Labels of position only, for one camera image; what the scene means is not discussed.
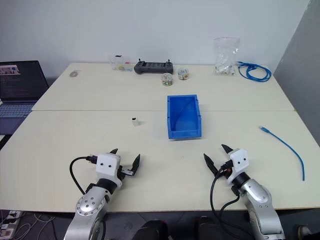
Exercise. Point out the dark grey remote controller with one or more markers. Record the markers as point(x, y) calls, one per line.
point(153, 67)

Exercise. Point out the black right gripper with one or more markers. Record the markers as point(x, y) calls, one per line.
point(226, 168)

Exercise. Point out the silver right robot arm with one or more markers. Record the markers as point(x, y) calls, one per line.
point(261, 200)

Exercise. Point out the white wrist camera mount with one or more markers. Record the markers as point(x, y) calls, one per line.
point(107, 166)
point(239, 160)

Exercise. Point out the round jar of colourful beads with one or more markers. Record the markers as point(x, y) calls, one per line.
point(183, 74)
point(167, 80)

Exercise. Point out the small grey round object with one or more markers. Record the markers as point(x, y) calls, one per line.
point(74, 74)

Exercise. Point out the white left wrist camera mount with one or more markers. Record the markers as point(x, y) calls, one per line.
point(107, 166)

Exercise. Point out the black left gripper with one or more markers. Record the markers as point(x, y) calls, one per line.
point(123, 172)

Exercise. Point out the dark shoe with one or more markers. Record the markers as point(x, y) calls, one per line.
point(303, 232)

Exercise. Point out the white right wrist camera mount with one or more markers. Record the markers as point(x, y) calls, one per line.
point(239, 160)

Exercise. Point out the dark rounded shape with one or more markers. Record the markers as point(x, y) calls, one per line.
point(151, 231)
point(208, 228)

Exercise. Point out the small white connector piece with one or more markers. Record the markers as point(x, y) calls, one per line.
point(135, 122)

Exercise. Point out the clear bag of white connectors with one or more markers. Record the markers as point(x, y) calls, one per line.
point(226, 57)

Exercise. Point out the white power strip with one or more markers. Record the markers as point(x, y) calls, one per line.
point(10, 222)

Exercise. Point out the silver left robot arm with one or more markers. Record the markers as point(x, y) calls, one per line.
point(87, 203)

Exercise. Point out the clear box with colourful bits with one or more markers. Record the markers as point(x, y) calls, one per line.
point(121, 63)

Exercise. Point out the dark open laptop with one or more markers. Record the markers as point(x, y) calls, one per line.
point(18, 82)

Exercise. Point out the blue plastic storage bin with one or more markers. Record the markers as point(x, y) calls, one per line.
point(183, 117)

